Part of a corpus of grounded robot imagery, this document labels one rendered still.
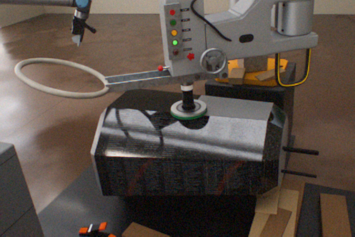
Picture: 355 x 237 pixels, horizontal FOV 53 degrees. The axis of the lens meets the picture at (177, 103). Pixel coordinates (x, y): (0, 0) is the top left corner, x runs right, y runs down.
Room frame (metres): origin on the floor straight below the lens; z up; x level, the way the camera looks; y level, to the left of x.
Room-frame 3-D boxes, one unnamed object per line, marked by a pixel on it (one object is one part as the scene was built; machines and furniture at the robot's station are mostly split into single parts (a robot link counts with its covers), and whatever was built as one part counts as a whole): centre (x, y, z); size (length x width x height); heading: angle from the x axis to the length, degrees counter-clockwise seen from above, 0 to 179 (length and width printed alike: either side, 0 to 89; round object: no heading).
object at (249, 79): (2.67, -0.62, 0.76); 0.49 x 0.49 x 0.05; 63
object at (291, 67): (2.67, -0.62, 0.37); 0.66 x 0.66 x 0.74; 63
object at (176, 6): (1.80, -0.02, 1.35); 0.08 x 0.03 x 0.28; 100
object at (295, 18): (2.03, -0.72, 1.32); 0.19 x 0.19 x 0.20
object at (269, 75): (2.45, -0.70, 0.80); 0.20 x 0.10 x 0.05; 104
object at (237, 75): (2.47, -0.46, 0.81); 0.20 x 0.10 x 0.05; 161
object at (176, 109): (1.92, -0.07, 0.85); 0.21 x 0.21 x 0.01
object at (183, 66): (1.93, -0.14, 1.30); 0.36 x 0.22 x 0.45; 100
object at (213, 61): (1.82, -0.20, 1.18); 0.15 x 0.10 x 0.15; 100
